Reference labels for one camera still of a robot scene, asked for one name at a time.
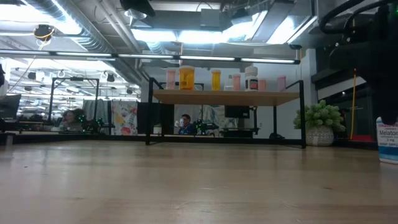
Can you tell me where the long ceiling light strip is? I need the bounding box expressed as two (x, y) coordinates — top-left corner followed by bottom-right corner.
(0, 49), (302, 65)

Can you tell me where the black monitor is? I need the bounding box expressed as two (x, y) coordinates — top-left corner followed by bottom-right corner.
(224, 105), (251, 119)
(0, 94), (22, 121)

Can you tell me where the small yellow pill vial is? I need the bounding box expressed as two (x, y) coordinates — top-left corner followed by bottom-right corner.
(211, 69), (222, 91)

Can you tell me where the large amber pill vial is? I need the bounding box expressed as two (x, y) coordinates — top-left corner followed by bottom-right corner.
(178, 65), (196, 91)

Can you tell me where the black metal frame rack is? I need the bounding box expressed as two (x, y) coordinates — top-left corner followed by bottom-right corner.
(48, 77), (100, 125)

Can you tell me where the person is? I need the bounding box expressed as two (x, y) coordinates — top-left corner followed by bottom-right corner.
(60, 108), (85, 131)
(178, 113), (195, 136)

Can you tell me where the green succulent in patterned pot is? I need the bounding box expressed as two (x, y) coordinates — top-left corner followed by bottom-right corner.
(293, 99), (346, 147)

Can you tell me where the yellow hanging cable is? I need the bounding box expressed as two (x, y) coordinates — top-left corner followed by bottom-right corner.
(349, 68), (357, 140)

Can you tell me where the silver ventilation duct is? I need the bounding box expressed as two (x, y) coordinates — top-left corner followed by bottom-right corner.
(125, 7), (149, 20)

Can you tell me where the wooden shelf black metal frame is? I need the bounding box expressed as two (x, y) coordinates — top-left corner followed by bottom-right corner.
(145, 77), (307, 149)

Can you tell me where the black round ceiling lamp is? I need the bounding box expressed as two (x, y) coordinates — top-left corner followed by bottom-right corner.
(33, 24), (57, 42)

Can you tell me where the floral patterned banner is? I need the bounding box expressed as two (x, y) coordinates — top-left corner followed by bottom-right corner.
(111, 99), (138, 136)

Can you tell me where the small white Excedrin bottle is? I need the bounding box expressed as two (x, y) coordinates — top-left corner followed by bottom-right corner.
(244, 65), (259, 91)

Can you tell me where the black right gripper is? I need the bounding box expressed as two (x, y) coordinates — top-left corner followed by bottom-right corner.
(328, 39), (398, 126)

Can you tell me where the red box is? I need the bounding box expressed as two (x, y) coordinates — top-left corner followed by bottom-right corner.
(350, 134), (373, 142)

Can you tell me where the pale pink pill vial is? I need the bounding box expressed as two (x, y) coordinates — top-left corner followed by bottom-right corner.
(165, 68), (177, 91)

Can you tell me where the large white blue-striped supplement bottle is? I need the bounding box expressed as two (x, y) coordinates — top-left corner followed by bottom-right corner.
(375, 116), (398, 165)

